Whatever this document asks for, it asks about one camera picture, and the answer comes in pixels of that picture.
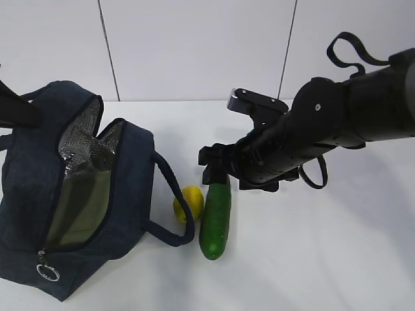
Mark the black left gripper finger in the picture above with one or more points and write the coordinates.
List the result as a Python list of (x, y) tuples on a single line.
[(17, 112)]

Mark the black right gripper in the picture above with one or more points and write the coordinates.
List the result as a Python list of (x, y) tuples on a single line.
[(259, 162)]

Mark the green cucumber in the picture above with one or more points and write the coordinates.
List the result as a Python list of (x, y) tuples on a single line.
[(215, 221)]

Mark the dark blue insulated lunch bag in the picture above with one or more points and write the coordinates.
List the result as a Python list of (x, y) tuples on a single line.
[(68, 142)]

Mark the glass container with green lid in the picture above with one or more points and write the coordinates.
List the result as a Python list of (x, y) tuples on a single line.
[(81, 208)]

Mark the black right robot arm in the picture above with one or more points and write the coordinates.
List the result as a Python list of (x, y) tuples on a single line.
[(324, 115)]

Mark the yellow lemon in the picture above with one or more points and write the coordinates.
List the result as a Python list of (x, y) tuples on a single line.
[(194, 198)]

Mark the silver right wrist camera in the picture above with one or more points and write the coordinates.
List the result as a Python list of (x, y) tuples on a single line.
[(260, 108)]

